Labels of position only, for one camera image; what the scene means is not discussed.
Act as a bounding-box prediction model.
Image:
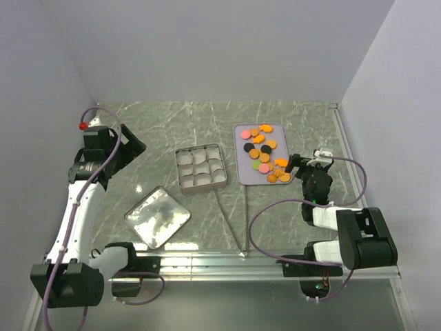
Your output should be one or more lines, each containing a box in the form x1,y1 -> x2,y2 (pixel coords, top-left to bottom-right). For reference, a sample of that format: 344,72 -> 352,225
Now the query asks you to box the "silver tin lid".
124,186 -> 191,250

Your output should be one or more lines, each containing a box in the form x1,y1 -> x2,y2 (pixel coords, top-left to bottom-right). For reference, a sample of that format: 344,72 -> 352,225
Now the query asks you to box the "green round cookie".
252,160 -> 262,171

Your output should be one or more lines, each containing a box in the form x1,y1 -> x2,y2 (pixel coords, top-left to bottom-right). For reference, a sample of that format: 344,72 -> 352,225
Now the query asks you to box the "aluminium mounting rail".
41,250 -> 402,281

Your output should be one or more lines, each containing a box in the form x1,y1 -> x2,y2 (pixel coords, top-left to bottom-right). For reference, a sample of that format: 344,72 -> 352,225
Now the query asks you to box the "black round cookie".
260,145 -> 272,154
243,143 -> 254,152

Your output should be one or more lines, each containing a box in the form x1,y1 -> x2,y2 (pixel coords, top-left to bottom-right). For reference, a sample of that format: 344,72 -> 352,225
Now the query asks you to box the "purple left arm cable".
41,106 -> 123,331

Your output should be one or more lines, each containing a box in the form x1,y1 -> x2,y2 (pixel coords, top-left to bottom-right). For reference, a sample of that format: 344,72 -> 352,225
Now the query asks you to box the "orange flower cookie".
267,174 -> 278,183
273,168 -> 285,177

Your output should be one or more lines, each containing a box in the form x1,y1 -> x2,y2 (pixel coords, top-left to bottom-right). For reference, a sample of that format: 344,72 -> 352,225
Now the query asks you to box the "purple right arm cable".
247,155 -> 368,302

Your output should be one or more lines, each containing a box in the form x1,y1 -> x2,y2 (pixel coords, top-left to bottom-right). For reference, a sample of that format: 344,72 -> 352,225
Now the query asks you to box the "pink round cookie top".
241,130 -> 251,139

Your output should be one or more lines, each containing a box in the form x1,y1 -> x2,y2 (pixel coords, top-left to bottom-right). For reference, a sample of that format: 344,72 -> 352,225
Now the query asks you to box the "orange dotted round cookie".
279,172 -> 291,183

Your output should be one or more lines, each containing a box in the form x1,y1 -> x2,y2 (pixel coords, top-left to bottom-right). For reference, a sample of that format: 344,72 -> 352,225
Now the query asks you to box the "lavender plastic tray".
233,123 -> 292,185

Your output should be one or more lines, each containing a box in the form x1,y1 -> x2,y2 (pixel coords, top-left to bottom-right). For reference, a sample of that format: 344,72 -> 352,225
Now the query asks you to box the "pink round cookie lower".
258,163 -> 270,174

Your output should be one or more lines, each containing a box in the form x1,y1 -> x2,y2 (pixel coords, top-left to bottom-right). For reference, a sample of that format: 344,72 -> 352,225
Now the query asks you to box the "orange round biscuit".
266,140 -> 277,150

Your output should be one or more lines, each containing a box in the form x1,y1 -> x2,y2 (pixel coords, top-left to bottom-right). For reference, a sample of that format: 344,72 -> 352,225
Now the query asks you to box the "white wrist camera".
79,117 -> 103,131
307,148 -> 334,168

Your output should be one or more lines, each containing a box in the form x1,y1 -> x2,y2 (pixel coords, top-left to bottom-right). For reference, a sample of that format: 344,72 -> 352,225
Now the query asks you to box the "square cookie tin box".
174,143 -> 227,195

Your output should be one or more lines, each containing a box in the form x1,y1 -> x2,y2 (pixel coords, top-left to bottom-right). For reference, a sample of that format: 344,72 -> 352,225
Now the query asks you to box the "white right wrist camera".
307,148 -> 334,168

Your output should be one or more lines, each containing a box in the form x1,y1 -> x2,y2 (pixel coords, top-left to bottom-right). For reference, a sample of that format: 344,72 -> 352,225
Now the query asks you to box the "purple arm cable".
41,106 -> 123,331
247,155 -> 368,302

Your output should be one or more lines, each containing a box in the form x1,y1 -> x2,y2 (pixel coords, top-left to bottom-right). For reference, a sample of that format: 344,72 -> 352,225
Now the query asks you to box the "pink round cookie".
241,130 -> 251,139
258,163 -> 270,174

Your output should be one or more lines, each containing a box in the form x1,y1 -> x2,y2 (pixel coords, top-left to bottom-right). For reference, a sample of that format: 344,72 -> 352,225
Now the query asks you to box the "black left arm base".
111,256 -> 161,299

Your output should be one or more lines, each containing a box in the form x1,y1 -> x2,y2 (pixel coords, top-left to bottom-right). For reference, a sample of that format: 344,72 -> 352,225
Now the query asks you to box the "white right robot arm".
247,150 -> 398,275

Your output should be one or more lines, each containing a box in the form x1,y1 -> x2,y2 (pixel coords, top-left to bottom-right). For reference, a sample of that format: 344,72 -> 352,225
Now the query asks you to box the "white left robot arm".
30,123 -> 146,308

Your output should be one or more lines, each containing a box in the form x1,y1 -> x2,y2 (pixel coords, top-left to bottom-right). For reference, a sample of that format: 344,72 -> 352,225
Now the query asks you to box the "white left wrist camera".
79,117 -> 103,131

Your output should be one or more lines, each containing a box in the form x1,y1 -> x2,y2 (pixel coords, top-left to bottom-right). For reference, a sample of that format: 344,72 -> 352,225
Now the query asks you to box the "plain orange round cookie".
259,152 -> 270,163

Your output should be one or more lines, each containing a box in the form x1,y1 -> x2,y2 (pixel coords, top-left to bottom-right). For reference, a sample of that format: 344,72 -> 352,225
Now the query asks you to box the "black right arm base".
277,260 -> 343,299

